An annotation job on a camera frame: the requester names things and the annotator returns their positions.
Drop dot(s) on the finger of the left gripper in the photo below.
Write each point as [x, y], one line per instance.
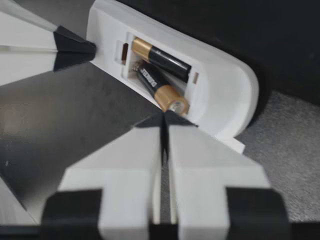
[30, 35]
[30, 65]

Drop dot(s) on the white remote control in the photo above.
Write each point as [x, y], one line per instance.
[225, 87]

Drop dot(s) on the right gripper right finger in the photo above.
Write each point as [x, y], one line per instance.
[200, 180]

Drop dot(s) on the black and gold battery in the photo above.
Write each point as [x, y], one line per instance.
[165, 58]
[150, 80]

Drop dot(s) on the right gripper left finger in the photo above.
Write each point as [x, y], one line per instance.
[125, 180]

